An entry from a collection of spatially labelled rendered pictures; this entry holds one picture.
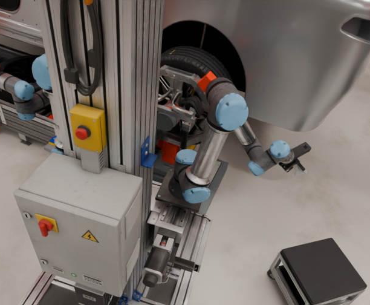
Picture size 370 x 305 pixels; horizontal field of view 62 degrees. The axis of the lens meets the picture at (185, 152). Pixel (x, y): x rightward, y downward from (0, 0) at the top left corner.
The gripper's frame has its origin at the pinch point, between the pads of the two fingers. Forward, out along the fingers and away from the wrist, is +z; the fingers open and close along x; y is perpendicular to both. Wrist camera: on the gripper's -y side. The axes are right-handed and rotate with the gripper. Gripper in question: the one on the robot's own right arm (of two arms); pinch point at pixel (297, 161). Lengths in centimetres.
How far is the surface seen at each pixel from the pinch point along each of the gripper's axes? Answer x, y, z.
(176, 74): -81, 19, -21
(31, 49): -366, 165, 59
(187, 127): -50, 33, -17
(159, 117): -70, 44, -15
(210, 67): -77, 1, -7
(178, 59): -89, 12, -20
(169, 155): -68, 65, 22
